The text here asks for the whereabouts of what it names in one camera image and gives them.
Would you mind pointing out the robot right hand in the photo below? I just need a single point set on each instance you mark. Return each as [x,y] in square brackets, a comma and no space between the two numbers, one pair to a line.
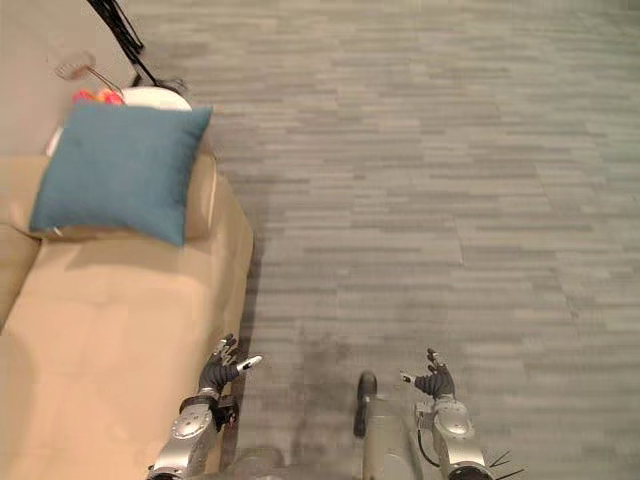
[436,382]

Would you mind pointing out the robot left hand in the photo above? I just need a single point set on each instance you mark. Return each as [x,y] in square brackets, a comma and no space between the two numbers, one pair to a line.
[216,371]

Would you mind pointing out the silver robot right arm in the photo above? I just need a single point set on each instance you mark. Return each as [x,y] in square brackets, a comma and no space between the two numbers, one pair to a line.
[452,430]

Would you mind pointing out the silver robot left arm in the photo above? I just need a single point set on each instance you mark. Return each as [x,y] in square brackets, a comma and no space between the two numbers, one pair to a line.
[192,430]

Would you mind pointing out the beige sofa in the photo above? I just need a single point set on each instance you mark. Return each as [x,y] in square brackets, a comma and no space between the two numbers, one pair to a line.
[115,320]

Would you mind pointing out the teal square cushion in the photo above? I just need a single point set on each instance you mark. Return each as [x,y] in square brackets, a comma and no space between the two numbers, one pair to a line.
[120,172]

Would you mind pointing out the round white side table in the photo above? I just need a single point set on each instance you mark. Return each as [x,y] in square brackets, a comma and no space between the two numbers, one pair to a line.
[155,97]

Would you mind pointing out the red orange toy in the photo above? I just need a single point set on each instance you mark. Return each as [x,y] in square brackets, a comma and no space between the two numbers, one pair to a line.
[97,96]

